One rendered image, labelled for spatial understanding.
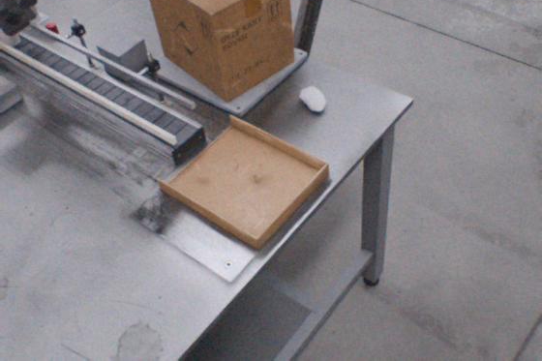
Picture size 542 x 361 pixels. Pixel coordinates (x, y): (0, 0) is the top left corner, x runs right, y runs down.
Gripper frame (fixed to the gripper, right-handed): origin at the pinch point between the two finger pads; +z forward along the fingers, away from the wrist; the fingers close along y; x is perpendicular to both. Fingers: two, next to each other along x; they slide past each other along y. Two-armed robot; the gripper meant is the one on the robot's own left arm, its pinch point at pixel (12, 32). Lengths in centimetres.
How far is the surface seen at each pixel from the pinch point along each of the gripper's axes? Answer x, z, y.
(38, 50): 8.4, 0.4, -2.0
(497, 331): 170, -13, -46
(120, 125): 44, -26, 6
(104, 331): 76, -45, 47
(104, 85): 31.8, -17.5, -1.4
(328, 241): 118, 27, -45
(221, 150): 66, -38, -3
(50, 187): 45, -21, 28
